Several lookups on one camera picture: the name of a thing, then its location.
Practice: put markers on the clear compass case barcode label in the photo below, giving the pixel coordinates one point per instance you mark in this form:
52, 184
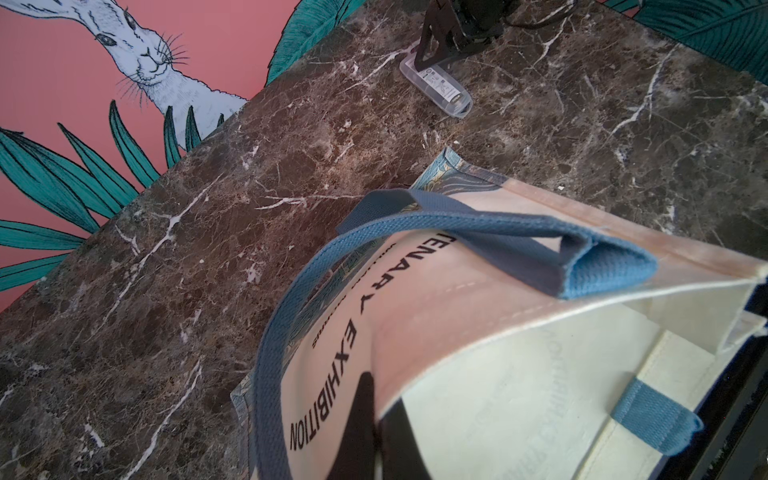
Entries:
439, 86

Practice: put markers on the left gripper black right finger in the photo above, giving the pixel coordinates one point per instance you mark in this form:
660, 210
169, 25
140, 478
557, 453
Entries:
399, 452

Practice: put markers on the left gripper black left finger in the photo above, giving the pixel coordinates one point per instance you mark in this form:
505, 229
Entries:
355, 457

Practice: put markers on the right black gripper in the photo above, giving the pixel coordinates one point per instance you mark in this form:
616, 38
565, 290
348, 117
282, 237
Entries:
476, 18

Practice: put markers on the cream canvas tote bag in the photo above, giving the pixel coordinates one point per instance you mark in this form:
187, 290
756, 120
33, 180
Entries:
529, 336

